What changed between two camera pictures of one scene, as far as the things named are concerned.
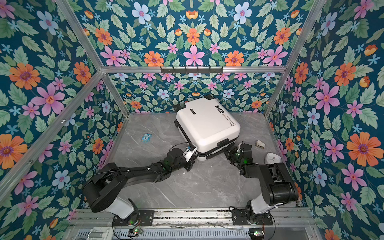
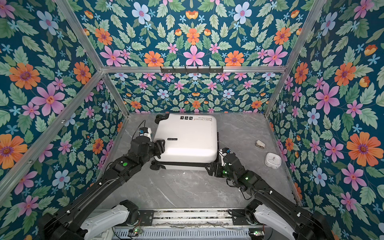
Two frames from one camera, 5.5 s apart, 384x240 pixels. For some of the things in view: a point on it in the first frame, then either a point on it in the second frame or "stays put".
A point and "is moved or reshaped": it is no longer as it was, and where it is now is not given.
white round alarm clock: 271,158 stays put
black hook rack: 191,70 stays put
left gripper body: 184,163 to 156,149
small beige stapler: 260,144 stays put
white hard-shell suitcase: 207,125 is moved or reshaped
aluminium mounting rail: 195,218 stays put
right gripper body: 235,156 to 222,171
